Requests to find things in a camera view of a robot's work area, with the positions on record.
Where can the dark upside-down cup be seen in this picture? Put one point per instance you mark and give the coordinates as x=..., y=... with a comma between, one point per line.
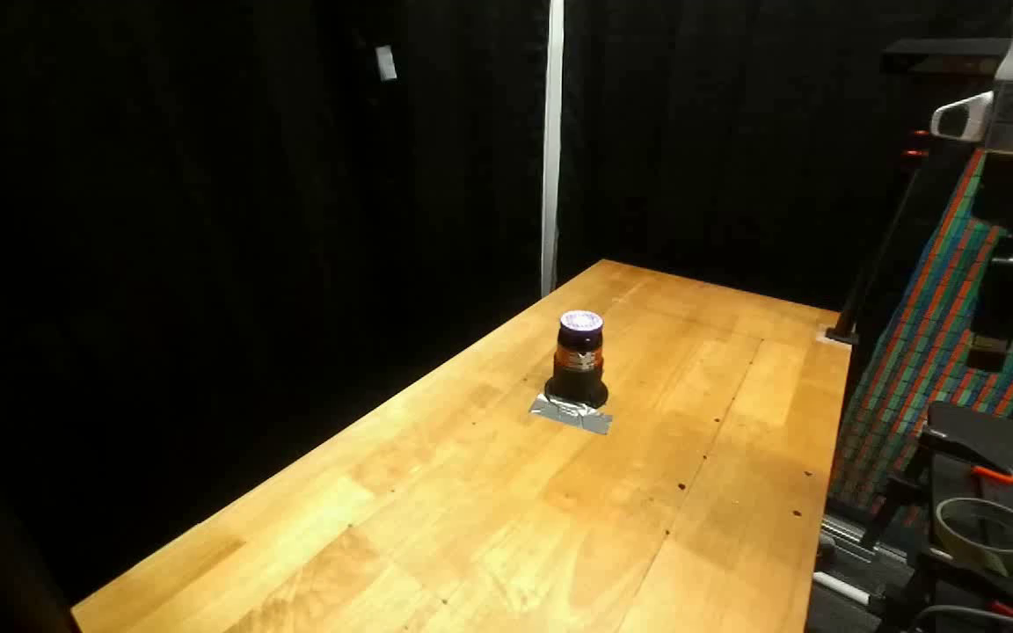
x=579, y=364

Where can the white vertical pole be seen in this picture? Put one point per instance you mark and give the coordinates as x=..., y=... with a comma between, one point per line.
x=548, y=148

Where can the roll of masking tape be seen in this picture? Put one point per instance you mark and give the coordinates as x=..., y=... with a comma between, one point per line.
x=974, y=531

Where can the small white wall tag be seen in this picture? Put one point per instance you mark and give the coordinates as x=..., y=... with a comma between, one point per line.
x=383, y=63

